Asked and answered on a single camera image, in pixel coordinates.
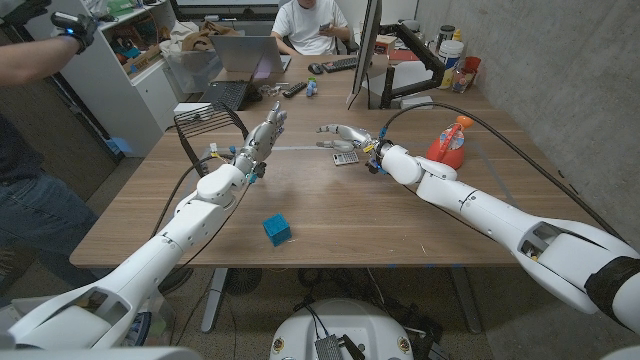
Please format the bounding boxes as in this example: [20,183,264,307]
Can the clear plastic bin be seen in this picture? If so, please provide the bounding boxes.
[163,49,224,95]

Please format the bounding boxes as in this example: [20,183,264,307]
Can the black wire file holder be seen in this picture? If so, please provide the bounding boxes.
[173,102,250,179]

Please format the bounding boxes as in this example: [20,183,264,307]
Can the thin white box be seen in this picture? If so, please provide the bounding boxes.
[173,102,212,115]

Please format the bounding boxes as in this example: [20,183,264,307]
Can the large black keyboard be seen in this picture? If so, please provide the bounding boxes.
[198,79,250,111]

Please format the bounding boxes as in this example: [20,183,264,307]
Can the silver laptop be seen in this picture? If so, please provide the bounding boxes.
[208,34,293,75]

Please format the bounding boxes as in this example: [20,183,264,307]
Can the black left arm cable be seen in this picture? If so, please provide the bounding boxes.
[149,153,236,240]

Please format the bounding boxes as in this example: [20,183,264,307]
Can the black tracking glove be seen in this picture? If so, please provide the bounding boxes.
[49,10,101,54]
[0,0,53,26]

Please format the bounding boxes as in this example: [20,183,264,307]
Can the slim black keyboard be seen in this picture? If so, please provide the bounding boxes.
[320,56,359,75]

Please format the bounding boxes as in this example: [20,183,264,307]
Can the round black fan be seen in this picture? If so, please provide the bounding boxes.
[224,268,264,296]

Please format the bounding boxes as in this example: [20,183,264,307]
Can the computer monitor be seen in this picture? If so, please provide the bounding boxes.
[348,0,384,96]

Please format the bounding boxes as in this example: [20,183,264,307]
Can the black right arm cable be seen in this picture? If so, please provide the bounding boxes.
[379,101,626,241]

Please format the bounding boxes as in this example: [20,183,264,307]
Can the flat white box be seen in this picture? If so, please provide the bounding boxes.
[399,95,435,111]

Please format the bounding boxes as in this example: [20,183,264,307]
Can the blue cube block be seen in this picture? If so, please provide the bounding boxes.
[262,212,293,248]

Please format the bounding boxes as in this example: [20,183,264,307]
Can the clear plastic cup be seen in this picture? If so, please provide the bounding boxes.
[452,67,476,95]

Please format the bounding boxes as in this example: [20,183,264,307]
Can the brown cloth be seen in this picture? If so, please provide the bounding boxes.
[180,20,241,53]

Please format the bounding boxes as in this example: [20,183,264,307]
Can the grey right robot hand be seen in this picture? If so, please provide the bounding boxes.
[315,123,386,161]

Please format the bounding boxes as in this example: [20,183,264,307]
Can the black remote control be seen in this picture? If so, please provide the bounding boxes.
[282,81,309,99]

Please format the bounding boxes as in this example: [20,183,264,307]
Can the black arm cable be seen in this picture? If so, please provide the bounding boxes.
[379,101,626,241]
[149,153,236,240]

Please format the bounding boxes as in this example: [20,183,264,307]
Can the red book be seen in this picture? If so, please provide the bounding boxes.
[387,48,421,65]

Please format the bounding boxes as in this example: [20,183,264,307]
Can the white cabinet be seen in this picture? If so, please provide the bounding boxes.
[27,0,179,159]

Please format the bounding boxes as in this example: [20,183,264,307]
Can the dark jar black lid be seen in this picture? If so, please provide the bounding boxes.
[435,24,456,51]

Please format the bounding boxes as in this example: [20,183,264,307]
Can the white robot torso base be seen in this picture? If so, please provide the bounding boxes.
[268,298,415,360]

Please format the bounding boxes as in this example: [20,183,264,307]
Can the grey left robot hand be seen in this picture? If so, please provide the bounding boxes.
[233,101,289,176]

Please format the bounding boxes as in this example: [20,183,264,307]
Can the standing person dark shirt jeans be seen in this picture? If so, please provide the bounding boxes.
[0,0,101,301]

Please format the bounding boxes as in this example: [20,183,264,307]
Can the white plastic tub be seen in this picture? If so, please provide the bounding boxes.
[437,39,465,70]

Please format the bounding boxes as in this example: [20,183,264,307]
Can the grey table leg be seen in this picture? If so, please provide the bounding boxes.
[449,264,482,335]
[200,268,229,335]

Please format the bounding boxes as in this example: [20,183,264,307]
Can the seated person white t-shirt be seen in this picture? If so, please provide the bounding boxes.
[270,0,352,57]

